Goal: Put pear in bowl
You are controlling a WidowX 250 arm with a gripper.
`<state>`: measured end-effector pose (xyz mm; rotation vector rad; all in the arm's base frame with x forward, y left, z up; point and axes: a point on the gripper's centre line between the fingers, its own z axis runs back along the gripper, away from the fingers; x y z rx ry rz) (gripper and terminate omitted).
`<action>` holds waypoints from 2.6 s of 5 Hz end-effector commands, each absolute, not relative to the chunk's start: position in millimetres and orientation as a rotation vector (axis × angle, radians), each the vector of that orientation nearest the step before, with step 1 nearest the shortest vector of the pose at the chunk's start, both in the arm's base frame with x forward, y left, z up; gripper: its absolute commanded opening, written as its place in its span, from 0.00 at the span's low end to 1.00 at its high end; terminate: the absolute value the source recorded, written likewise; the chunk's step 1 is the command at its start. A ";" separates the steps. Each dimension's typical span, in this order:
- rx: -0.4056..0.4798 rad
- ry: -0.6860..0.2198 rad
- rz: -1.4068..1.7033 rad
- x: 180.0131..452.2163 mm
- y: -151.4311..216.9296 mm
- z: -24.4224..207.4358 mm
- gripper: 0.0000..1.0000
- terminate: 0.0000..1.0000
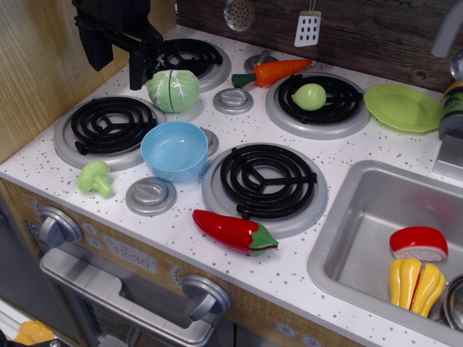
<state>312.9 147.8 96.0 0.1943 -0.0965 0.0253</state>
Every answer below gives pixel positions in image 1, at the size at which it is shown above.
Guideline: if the silver stove knob middle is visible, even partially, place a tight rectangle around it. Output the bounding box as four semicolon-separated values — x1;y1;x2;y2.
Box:
213;88;254;115

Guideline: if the silver toy sink basin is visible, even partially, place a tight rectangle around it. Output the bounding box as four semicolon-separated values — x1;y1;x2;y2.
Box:
307;160;462;346

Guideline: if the green toy pear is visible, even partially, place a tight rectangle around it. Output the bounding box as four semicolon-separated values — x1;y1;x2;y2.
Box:
292;83;326;111

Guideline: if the orange toy carrot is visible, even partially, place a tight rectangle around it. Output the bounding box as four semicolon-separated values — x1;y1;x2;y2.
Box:
231;59;313;88

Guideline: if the green toy cabbage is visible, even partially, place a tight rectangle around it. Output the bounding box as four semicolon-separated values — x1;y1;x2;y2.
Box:
147;69;200;113

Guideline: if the silver oven dial left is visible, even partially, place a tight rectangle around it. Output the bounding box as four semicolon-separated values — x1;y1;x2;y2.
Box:
38;206;83;249

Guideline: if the back right black burner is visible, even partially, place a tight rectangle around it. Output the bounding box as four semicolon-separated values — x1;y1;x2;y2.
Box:
265;72;370;140

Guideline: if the silver toy faucet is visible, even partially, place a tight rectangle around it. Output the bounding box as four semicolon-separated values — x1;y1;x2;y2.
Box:
430;1;462;82

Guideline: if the silver stove knob back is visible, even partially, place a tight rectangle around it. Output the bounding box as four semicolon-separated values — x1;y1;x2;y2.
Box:
244;50;278;73

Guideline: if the white toy spatula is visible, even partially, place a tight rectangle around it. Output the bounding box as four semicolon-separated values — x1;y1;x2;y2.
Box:
294;1;322;48

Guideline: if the green toy broccoli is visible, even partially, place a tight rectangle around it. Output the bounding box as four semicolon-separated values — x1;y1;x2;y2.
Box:
77;160;114;197

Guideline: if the orange object bottom left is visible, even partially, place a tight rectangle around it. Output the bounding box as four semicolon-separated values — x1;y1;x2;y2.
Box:
14;321;55;346

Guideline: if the silver metal pot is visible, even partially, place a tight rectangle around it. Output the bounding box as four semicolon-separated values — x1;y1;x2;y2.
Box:
443;274;463;332

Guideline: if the red toy cheese wedge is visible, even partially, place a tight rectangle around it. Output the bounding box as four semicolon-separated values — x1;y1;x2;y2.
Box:
389;226;449;262

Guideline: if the silver oven dial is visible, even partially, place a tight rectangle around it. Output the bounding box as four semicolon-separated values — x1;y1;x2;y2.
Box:
38;206;83;249
182;274;232;321

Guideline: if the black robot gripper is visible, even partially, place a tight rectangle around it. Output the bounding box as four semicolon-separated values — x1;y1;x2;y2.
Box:
72;0;163;90

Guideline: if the silver stove knob front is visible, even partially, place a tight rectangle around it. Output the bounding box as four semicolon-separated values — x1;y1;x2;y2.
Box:
125;177;177;217

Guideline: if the front right black burner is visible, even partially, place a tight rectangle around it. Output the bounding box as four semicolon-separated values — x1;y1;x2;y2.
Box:
201;143;328;239

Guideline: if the front left black burner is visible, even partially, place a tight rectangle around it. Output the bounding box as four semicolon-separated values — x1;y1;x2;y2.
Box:
54;96;166;171

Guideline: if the red toy chili pepper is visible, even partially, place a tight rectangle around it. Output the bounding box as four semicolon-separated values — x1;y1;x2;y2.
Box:
192;210;279;257

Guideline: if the green plastic plate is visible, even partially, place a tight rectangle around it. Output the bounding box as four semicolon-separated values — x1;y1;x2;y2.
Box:
364;83;443;133

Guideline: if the light blue plastic bowl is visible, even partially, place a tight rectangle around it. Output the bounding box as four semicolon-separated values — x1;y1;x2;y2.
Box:
140;121;208;181

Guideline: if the black burner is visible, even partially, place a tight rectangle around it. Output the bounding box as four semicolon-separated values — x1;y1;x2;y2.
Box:
201;143;328;239
155;38;232;93
265;72;370;140
54;96;166;171

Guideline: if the silver toy strainer spoon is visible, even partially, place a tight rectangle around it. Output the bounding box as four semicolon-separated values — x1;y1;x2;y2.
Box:
224;0;255;32

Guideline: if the silver oven door handle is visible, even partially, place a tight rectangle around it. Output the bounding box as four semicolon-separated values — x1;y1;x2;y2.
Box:
41;249;215;346

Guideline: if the yellow black can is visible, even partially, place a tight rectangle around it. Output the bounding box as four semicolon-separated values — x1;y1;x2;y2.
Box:
438;81;462;139

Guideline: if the back left black burner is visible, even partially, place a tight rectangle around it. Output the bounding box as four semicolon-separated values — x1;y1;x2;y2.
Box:
155;38;232;93

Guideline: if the silver stove knob behind bowl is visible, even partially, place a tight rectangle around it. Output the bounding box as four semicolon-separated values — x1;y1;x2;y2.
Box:
200;127;219;157

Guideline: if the silver oven dial right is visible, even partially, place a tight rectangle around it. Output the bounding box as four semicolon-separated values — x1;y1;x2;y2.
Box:
182;274;232;321

